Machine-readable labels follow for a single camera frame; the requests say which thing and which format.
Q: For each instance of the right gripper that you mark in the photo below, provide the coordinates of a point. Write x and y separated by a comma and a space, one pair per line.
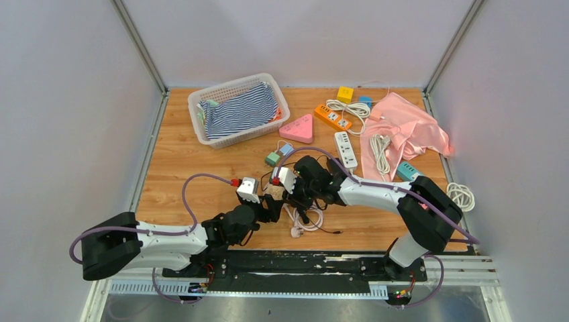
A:
294, 196

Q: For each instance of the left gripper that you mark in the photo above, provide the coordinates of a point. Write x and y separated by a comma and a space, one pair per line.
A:
272, 212

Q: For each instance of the green plug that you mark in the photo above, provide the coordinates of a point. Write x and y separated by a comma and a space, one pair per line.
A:
272, 159

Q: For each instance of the blue plug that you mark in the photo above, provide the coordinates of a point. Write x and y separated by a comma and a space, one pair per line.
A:
285, 150

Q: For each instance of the white power strip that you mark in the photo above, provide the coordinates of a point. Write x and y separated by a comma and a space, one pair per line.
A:
345, 150

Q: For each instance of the beige wooden cube socket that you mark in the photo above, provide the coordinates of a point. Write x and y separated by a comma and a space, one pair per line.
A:
276, 192

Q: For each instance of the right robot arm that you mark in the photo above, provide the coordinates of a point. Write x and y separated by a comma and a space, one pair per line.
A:
431, 217

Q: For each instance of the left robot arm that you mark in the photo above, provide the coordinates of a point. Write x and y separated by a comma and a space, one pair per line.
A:
122, 242

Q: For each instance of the yellow cube socket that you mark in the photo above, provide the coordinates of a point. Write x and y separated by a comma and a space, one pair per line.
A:
345, 94

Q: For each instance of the small blue cube socket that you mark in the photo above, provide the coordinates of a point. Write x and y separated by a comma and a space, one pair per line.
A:
366, 100

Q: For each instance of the pink triangular power strip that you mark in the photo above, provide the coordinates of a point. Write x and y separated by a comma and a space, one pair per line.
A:
299, 130

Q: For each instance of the orange power strip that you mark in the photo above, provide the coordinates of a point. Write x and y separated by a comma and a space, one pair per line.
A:
332, 118

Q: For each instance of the blue white striped cloth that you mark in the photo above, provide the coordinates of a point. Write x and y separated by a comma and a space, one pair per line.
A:
255, 107

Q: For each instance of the white plastic basket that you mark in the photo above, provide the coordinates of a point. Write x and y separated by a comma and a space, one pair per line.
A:
224, 91

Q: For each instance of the teal power strip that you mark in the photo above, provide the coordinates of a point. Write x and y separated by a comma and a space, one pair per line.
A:
407, 172

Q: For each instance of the pink cloth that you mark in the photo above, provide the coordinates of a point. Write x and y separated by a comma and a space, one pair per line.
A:
411, 132

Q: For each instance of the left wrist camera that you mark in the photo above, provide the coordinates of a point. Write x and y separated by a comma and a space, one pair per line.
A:
248, 190

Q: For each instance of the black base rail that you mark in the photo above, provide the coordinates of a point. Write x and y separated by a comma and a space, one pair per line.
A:
297, 271

